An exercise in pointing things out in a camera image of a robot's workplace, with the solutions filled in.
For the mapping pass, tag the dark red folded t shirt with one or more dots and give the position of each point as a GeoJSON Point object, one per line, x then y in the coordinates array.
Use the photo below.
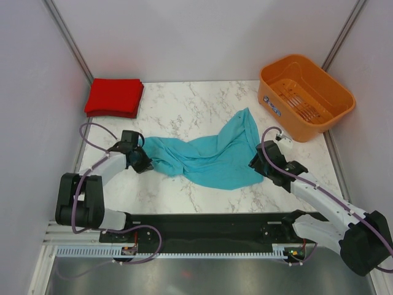
{"type": "Point", "coordinates": [104, 114]}

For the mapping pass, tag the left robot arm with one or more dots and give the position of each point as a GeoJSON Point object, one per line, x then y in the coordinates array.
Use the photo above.
{"type": "Point", "coordinates": [80, 202]}

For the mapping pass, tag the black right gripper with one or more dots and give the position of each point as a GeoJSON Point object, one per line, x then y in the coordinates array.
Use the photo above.
{"type": "Point", "coordinates": [255, 163]}

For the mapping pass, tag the left aluminium frame post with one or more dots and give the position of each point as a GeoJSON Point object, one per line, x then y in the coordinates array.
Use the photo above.
{"type": "Point", "coordinates": [67, 36]}

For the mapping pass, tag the turquoise t shirt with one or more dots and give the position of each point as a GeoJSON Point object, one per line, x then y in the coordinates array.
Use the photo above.
{"type": "Point", "coordinates": [218, 161]}

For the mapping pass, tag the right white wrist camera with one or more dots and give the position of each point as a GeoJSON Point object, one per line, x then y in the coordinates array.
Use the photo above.
{"type": "Point", "coordinates": [285, 143]}

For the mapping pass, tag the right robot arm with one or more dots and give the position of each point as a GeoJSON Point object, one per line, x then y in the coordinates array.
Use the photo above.
{"type": "Point", "coordinates": [362, 240]}

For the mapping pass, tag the white slotted cable duct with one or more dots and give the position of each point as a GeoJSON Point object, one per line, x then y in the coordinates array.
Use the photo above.
{"type": "Point", "coordinates": [119, 252]}

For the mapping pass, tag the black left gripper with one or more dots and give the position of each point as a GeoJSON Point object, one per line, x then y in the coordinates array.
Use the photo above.
{"type": "Point", "coordinates": [145, 165]}

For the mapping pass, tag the right aluminium frame post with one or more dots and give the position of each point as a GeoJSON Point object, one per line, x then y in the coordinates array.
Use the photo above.
{"type": "Point", "coordinates": [344, 33]}

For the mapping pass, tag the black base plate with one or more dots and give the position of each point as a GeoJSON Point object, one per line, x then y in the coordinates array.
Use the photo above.
{"type": "Point", "coordinates": [218, 233]}

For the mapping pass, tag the aluminium frame post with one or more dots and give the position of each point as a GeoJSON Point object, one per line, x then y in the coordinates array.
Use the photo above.
{"type": "Point", "coordinates": [344, 33]}
{"type": "Point", "coordinates": [67, 36]}

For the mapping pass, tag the orange plastic tub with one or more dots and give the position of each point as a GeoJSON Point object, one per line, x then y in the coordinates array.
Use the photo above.
{"type": "Point", "coordinates": [303, 98]}

